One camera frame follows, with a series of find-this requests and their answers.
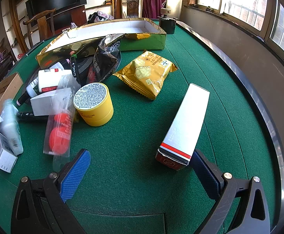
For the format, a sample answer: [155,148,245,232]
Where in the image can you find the white pill bottle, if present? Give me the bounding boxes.
[26,68,72,98]

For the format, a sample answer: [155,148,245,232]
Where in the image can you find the cardboard tray box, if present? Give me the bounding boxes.
[0,72,23,114]

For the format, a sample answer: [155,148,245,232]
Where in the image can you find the clear bag red balls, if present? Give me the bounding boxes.
[43,74,80,157]

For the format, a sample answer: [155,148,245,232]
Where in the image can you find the maroon cloth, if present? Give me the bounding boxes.
[142,0,166,19]

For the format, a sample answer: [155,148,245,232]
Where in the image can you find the gold shallow box tray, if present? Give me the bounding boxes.
[36,18,167,69]

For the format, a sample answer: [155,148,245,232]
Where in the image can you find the wooden chair with cloth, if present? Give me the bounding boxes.
[113,0,143,19]

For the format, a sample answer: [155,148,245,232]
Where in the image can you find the yellow snack packet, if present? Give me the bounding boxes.
[114,51,178,100]

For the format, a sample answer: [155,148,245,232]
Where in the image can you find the yellow round tin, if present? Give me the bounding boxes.
[73,82,114,127]

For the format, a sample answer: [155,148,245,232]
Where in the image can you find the small white carton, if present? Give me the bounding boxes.
[0,133,18,173]

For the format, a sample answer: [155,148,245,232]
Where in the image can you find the silver red carton box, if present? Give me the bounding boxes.
[155,83,210,170]

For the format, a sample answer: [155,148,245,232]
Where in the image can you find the dark jar with knob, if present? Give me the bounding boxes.
[159,7,176,34]

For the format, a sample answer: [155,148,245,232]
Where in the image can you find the white square box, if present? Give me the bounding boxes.
[30,88,72,116]

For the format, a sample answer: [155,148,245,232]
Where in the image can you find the wooden chair left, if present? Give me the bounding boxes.
[23,9,56,47]

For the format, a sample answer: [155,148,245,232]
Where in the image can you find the black foil snack bag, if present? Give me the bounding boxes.
[86,34,124,83]

